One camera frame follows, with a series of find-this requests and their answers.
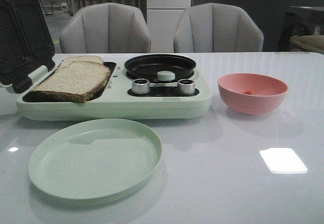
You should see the bread slice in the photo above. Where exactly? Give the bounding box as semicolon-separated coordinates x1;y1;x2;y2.
59;55;104;68
31;61;111;103

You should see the orange shrimp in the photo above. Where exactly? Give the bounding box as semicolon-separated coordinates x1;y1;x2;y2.
240;90;253;95

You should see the pink bowl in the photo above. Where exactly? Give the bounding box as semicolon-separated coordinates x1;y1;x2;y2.
218;73;289;115

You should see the mint green sandwich maker lid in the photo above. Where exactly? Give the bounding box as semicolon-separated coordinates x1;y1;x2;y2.
1;0;55;94

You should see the mint green breakfast maker base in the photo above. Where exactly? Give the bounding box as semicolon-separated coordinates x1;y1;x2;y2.
17;61;212;121

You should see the right silver control knob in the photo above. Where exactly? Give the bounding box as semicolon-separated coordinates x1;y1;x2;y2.
177;79;195;95

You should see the silver control knob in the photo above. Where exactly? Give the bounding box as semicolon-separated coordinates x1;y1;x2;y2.
131;79;150;95
177;79;195;95

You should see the left silver control knob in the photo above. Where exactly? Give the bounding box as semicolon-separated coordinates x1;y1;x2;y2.
131;79;150;95

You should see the black round frying pan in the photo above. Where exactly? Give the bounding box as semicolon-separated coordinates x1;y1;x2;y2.
124;54;196;83

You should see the mint green round plate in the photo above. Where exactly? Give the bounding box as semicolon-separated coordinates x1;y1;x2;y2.
28;119;162;205

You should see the right grey upholstered chair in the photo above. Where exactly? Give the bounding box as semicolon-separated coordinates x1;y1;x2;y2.
173;3;264;53

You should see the grey upholstered chair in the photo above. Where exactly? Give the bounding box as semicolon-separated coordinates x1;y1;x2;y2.
173;3;264;53
59;3;151;54

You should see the left grey upholstered chair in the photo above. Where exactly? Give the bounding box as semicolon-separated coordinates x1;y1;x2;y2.
59;3;151;54

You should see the white refrigerator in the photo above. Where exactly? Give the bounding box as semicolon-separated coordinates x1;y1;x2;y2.
146;0;191;53

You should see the dark kitchen counter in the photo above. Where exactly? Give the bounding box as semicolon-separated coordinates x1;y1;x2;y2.
191;0;323;52

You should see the dark appliance cabinet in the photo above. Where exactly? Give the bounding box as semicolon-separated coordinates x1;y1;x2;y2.
277;6;323;52

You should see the beige sofa cushion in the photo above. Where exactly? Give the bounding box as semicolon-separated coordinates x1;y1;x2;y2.
290;35;323;54

